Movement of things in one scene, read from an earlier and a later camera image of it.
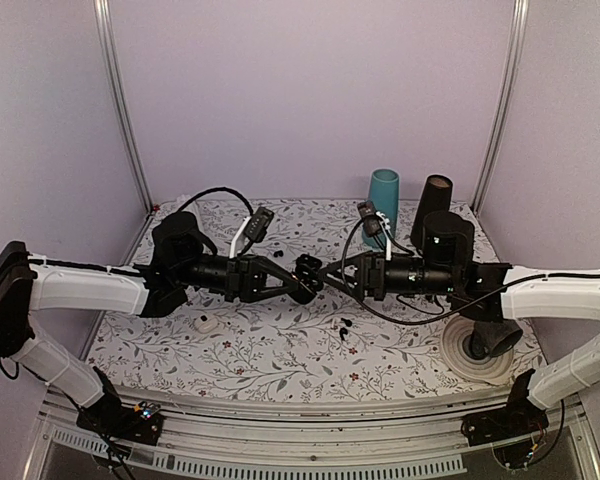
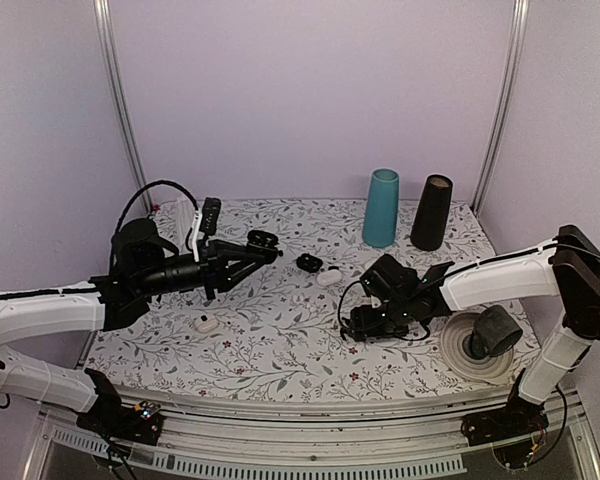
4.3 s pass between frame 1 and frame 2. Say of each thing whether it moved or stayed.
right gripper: moved
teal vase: stayed
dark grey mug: stayed
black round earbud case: moved
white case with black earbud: stayed
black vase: stayed
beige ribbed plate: stayed
